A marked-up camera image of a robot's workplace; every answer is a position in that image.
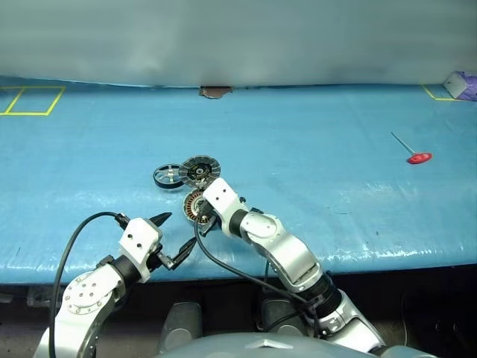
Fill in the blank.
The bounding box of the black spoked rotor ring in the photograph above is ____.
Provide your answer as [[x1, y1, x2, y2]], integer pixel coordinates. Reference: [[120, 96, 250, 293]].
[[152, 163, 186, 189]]

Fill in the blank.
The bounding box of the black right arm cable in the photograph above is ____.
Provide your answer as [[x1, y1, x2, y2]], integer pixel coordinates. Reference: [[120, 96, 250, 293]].
[[193, 223, 322, 339]]

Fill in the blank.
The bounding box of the purple tissue pack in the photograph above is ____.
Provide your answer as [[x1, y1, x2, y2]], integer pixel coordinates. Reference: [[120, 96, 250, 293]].
[[443, 70, 477, 102]]

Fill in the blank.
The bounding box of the blue table cover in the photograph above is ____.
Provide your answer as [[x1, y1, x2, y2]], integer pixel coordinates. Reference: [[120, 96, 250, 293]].
[[0, 75, 477, 285]]

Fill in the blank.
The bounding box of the red-handled T hex key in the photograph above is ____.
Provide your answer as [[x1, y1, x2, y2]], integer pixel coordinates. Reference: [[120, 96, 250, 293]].
[[390, 131, 432, 166]]

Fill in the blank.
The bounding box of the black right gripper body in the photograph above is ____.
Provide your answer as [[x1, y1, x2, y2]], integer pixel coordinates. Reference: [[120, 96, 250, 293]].
[[197, 210, 224, 237]]

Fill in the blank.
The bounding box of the round silver motor lid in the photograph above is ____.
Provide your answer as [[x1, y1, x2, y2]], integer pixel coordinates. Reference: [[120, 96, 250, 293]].
[[178, 155, 221, 188]]

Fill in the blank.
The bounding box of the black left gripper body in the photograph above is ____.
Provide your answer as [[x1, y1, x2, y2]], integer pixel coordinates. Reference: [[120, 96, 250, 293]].
[[146, 241, 179, 273]]

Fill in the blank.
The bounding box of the grey rounded robot leg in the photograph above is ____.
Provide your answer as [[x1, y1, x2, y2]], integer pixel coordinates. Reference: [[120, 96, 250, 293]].
[[259, 297, 312, 339], [157, 301, 204, 354]]

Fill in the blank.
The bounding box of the motor housing with copper windings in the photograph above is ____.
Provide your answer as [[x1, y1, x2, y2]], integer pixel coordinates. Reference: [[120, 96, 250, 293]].
[[183, 189, 210, 225]]

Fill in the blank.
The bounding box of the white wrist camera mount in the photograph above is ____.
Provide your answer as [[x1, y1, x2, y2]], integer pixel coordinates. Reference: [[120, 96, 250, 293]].
[[203, 178, 244, 233], [118, 218, 164, 283]]

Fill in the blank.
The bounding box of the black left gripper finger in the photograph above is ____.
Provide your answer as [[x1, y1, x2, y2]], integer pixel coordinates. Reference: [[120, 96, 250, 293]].
[[148, 212, 173, 229], [174, 236, 198, 269]]

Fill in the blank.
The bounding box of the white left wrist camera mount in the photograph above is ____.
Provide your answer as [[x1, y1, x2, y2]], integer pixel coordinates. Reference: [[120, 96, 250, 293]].
[[118, 218, 164, 283]]

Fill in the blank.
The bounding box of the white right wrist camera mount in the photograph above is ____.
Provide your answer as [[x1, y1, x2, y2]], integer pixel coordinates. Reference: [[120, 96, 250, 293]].
[[203, 178, 244, 233]]

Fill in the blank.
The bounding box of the brown torn patch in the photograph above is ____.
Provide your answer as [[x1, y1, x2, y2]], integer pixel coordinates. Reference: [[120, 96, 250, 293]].
[[198, 85, 235, 101]]

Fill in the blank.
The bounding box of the grey robot torso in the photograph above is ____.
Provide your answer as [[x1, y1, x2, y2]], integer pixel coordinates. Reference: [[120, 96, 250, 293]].
[[158, 330, 477, 358]]

